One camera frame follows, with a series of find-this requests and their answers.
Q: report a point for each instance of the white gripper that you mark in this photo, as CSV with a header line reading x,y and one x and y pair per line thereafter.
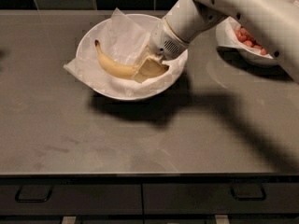
x,y
163,42

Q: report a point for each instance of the yellow banana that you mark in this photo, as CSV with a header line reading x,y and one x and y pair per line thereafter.
x,y
114,68

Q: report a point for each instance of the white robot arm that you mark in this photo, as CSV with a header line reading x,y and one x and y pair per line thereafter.
x,y
273,23

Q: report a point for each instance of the white bowl with strawberries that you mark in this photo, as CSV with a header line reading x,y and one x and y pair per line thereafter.
x,y
230,44

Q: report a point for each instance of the white paper liner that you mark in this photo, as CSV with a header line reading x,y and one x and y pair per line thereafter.
x,y
124,38

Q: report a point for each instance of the red strawberries pile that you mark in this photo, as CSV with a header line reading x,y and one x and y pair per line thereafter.
x,y
244,37

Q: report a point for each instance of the right dark drawer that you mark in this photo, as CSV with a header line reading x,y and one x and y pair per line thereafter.
x,y
204,199

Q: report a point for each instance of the dark drawer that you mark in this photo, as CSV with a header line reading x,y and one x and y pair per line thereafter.
x,y
77,200
204,199

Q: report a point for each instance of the left dark drawer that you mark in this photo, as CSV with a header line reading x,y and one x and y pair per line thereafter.
x,y
77,200

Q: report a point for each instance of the right black drawer handle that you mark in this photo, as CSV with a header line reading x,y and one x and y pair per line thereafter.
x,y
248,193

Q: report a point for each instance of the black drawer handle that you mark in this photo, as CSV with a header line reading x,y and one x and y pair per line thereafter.
x,y
33,194
248,193

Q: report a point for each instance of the left black drawer handle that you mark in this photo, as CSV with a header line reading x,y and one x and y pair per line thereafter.
x,y
33,194

